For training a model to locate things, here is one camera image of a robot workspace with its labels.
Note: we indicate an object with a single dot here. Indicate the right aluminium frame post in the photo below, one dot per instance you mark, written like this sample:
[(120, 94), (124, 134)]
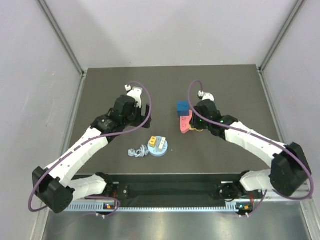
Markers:
[(298, 4)]

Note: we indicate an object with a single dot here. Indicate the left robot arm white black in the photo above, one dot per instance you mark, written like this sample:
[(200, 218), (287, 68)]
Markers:
[(55, 186)]

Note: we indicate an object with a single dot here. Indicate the left aluminium frame post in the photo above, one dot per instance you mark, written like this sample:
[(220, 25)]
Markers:
[(60, 36)]

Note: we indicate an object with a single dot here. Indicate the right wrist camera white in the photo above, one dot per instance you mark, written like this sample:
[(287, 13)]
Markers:
[(205, 96)]

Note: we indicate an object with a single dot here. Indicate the light blue round socket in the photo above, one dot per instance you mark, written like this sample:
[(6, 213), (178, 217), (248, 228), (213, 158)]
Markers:
[(157, 146)]

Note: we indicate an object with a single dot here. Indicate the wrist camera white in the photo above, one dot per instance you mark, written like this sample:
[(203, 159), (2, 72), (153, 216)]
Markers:
[(134, 92), (205, 96)]

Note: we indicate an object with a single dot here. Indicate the blue cube plug adapter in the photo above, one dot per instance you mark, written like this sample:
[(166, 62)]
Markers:
[(183, 109)]

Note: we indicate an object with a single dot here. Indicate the pink triangular power strip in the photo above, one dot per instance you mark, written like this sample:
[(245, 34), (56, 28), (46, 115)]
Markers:
[(185, 122)]

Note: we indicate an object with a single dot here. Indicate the white square charger plug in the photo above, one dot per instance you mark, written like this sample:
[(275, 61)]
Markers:
[(162, 142)]

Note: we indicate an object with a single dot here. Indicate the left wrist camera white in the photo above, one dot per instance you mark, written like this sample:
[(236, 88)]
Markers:
[(134, 92)]

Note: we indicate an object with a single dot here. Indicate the aluminium frame post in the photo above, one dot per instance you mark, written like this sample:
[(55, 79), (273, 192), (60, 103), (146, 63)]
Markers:
[(60, 36), (298, 4)]

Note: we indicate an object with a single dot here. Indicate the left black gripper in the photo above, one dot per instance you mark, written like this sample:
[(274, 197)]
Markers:
[(141, 119)]

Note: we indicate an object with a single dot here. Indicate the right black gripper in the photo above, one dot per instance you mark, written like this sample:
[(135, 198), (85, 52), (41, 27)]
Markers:
[(194, 123)]

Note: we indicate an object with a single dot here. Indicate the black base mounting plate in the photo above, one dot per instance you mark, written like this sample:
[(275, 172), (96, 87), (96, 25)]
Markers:
[(212, 187)]

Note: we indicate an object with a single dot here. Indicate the yellow plug adapter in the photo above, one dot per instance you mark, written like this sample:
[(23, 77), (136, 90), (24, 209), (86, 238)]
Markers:
[(153, 142)]

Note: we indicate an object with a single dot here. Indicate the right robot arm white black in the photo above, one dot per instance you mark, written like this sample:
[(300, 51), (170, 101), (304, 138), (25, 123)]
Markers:
[(287, 169)]

